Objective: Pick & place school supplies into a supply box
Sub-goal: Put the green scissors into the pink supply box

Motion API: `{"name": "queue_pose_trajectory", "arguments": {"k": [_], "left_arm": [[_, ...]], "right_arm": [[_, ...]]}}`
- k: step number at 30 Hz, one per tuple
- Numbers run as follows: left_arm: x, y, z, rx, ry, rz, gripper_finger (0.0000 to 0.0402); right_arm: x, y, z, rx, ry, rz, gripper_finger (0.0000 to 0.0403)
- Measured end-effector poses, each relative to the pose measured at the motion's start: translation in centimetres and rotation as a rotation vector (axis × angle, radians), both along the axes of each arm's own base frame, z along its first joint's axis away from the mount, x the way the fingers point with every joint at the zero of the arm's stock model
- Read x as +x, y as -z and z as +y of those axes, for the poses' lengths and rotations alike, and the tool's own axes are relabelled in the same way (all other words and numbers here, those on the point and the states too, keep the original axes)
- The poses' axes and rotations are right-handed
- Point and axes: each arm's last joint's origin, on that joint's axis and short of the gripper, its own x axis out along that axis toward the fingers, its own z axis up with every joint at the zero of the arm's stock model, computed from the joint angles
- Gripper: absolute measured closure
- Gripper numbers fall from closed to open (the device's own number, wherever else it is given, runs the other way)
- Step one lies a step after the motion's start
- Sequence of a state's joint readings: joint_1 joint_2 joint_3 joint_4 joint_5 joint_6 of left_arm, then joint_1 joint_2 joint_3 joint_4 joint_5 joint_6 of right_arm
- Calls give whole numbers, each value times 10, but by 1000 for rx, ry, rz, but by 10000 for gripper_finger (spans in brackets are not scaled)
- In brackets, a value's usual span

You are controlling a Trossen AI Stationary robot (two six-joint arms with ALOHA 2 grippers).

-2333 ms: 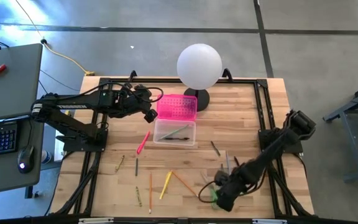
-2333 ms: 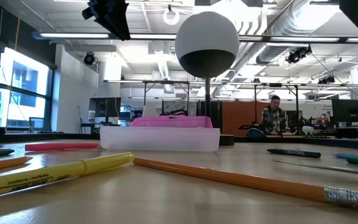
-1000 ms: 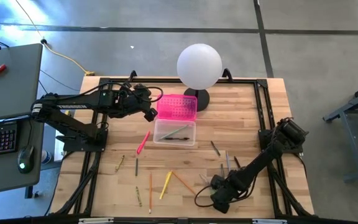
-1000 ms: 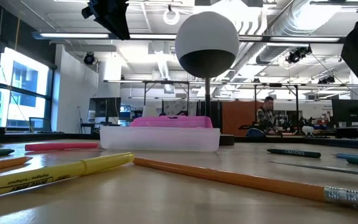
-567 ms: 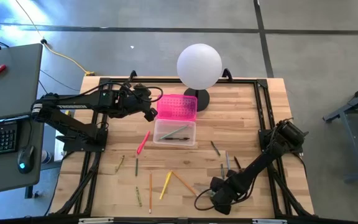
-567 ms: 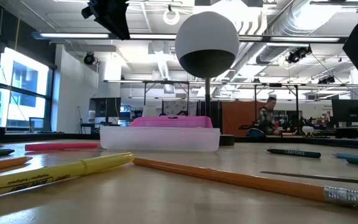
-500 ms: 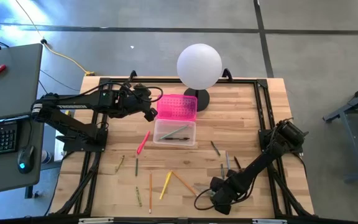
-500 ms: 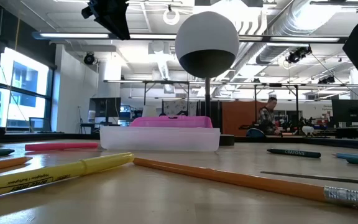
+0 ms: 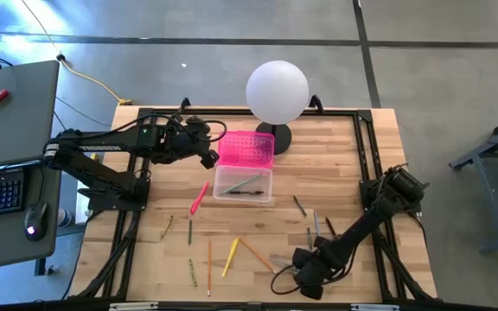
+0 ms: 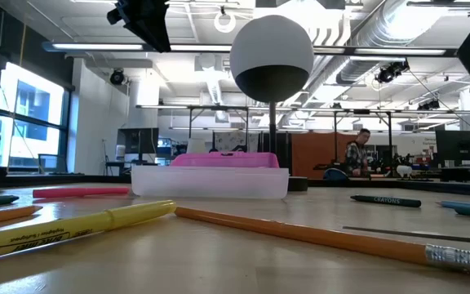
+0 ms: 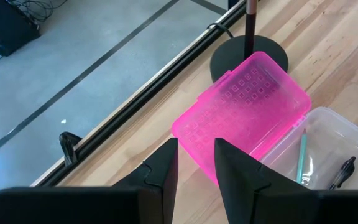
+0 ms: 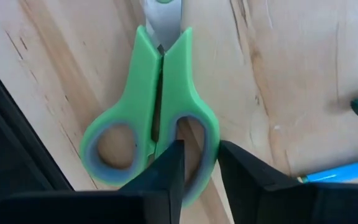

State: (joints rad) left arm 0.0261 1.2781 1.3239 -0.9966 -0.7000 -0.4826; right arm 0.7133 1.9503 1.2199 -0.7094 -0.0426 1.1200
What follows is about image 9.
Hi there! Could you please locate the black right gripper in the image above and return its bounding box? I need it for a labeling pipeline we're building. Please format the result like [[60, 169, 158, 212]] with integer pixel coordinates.
[[292, 236, 341, 301]]

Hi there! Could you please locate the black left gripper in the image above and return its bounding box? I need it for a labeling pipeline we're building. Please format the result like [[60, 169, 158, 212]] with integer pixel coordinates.
[[153, 115, 220, 170]]

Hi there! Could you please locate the clear supply box pink lid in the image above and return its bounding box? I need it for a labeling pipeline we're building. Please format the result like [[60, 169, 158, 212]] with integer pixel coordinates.
[[212, 130, 276, 204]]

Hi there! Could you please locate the orange pencil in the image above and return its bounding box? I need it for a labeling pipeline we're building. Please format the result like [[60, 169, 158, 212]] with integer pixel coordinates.
[[207, 239, 213, 297], [237, 236, 278, 276]]

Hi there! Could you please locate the pink highlighter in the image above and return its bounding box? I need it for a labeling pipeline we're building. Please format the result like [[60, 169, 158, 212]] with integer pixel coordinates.
[[188, 181, 210, 216]]

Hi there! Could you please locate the teal pencil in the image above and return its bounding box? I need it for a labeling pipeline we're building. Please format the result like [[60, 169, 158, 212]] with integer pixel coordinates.
[[221, 172, 264, 195]]

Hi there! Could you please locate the yellow highlighter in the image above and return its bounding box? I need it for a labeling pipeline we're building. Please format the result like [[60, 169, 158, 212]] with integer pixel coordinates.
[[220, 236, 241, 279]]

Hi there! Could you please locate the yellow green crayon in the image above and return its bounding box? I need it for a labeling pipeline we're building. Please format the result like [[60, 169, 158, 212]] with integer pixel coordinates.
[[159, 214, 175, 241]]

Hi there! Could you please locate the white globe lamp black base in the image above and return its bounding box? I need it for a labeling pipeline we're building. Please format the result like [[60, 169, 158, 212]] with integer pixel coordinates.
[[246, 60, 310, 156]]

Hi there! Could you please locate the grey laptop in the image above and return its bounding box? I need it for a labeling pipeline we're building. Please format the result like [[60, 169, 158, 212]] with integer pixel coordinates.
[[0, 60, 61, 170]]

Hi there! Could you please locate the black computer mouse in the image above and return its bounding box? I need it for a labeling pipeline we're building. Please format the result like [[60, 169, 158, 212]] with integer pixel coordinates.
[[23, 200, 49, 242]]

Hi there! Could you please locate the grey metal cart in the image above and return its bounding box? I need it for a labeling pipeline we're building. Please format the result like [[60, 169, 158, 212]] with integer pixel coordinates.
[[449, 108, 498, 254]]

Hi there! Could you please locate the grey desk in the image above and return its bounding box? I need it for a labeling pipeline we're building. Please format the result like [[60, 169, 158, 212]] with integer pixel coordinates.
[[0, 159, 62, 273]]

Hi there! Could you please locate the white bracket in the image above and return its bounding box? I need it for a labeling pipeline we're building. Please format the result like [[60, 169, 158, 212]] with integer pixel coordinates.
[[351, 302, 400, 311], [109, 301, 159, 311]]

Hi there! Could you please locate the yellow floor cable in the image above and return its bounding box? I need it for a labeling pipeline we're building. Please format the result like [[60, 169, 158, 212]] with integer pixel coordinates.
[[19, 0, 133, 106]]

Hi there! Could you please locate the black floor cable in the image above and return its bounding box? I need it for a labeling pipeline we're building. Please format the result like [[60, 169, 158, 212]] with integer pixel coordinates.
[[52, 97, 112, 150]]

